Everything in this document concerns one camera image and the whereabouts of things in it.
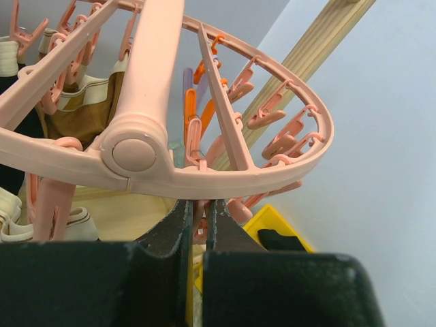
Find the black underwear on hanger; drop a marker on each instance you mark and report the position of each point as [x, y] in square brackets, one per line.
[22, 136]

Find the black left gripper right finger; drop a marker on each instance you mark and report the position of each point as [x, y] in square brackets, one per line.
[229, 287]

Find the pink round clip hanger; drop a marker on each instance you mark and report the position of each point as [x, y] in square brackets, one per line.
[132, 154]

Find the black underwear in tray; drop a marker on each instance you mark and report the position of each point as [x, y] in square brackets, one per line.
[273, 241]

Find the brown underwear on hanger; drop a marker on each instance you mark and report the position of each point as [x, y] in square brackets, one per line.
[78, 105]

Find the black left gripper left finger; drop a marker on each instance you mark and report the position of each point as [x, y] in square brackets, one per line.
[161, 270]

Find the wooden hanging rack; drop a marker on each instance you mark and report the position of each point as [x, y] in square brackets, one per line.
[274, 118]

